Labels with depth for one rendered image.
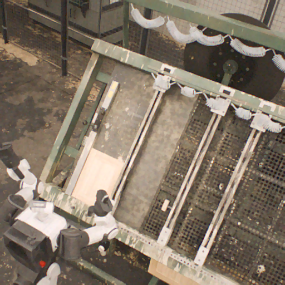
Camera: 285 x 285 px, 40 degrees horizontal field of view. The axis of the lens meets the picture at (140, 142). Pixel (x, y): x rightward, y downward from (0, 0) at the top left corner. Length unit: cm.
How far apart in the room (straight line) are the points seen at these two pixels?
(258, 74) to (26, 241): 200
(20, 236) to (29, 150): 274
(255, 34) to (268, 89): 45
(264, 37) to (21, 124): 341
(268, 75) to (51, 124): 311
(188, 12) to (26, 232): 190
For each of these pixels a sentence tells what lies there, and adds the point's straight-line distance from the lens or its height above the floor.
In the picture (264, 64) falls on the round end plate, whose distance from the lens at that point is 305.
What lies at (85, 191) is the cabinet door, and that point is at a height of 95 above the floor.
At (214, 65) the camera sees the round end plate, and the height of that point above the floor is 181.
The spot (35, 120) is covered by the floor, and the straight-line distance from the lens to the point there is 536.
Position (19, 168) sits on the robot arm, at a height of 155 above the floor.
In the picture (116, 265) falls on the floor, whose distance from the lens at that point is 381.
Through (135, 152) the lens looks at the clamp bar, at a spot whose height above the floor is 133.
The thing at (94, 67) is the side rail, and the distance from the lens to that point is 313.
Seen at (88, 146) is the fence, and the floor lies 122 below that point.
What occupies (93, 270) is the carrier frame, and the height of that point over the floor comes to 18.
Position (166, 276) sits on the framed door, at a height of 32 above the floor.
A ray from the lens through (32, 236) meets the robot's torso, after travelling 223.
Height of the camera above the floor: 318
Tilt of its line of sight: 39 degrees down
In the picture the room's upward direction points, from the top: 9 degrees clockwise
